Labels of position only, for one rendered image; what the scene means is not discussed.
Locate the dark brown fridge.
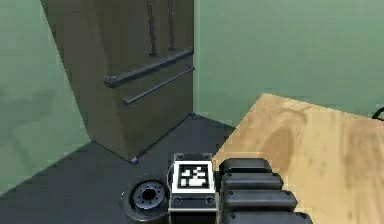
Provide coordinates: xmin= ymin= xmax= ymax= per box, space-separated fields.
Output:
xmin=40 ymin=0 xmax=196 ymax=166

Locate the black curved object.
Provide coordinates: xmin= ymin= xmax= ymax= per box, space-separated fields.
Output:
xmin=371 ymin=105 xmax=384 ymax=121

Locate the light wooden table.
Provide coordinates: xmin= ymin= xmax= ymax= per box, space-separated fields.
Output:
xmin=211 ymin=92 xmax=384 ymax=224

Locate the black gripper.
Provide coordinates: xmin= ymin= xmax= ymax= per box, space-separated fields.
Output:
xmin=120 ymin=174 xmax=172 ymax=224

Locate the black fridge handle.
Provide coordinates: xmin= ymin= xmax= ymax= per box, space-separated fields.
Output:
xmin=166 ymin=0 xmax=177 ymax=52
xmin=145 ymin=0 xmax=158 ymax=57
xmin=122 ymin=65 xmax=196 ymax=106
xmin=103 ymin=47 xmax=194 ymax=89

